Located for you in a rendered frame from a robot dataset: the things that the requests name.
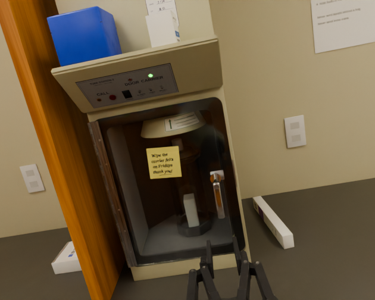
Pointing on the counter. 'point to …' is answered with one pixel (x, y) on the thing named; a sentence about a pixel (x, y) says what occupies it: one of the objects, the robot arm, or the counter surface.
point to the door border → (112, 192)
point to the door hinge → (108, 192)
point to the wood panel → (63, 143)
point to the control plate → (164, 72)
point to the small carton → (162, 28)
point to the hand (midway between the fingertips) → (223, 255)
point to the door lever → (218, 194)
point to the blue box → (84, 36)
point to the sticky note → (163, 162)
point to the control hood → (188, 54)
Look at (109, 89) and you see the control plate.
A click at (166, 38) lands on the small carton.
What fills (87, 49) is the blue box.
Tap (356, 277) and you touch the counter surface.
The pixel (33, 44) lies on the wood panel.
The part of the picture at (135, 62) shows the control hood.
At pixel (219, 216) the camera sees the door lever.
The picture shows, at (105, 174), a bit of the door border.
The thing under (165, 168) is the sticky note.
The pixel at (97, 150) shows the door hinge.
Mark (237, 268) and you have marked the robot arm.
